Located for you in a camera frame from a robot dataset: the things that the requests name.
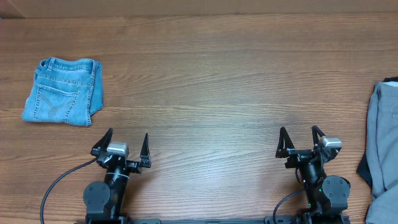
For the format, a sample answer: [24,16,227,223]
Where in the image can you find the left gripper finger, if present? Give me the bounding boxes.
[140,133,152,168]
[90,128,113,156]

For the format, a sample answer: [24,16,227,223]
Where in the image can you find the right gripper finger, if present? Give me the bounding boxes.
[275,126,295,158]
[312,125,325,145]

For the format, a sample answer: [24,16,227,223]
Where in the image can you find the grey shorts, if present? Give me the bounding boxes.
[366,82,397,224]

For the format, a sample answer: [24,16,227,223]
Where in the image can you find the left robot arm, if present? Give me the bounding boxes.
[83,128,152,223]

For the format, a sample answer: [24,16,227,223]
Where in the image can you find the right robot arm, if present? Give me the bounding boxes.
[272,126,351,224]

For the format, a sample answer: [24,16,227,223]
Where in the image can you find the black garment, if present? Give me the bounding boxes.
[356,77,397,188]

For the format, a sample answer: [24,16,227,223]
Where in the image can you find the folded blue denim jeans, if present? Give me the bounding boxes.
[22,57,103,126]

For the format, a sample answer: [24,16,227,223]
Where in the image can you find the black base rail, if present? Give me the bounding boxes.
[76,215,351,224]

